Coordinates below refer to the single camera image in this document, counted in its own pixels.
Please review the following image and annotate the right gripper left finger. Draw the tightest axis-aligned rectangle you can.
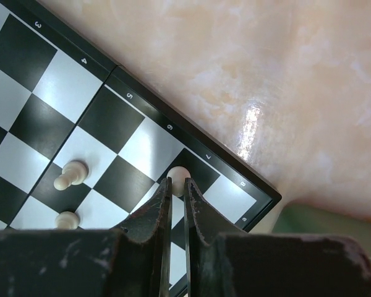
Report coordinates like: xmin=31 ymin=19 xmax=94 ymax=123
xmin=0 ymin=178 xmax=172 ymax=296

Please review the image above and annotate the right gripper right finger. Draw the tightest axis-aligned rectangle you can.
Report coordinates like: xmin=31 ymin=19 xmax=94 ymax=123
xmin=184 ymin=178 xmax=371 ymax=296

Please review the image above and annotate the green plastic tray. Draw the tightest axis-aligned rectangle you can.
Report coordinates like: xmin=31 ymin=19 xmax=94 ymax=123
xmin=273 ymin=204 xmax=371 ymax=259

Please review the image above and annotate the black white chess board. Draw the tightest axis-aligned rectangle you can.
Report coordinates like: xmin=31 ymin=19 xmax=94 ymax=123
xmin=0 ymin=1 xmax=281 ymax=296

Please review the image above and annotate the white pawn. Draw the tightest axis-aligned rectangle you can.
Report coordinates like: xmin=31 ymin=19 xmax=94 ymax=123
xmin=166 ymin=166 xmax=190 ymax=197
xmin=54 ymin=161 xmax=88 ymax=191
xmin=55 ymin=212 xmax=80 ymax=230

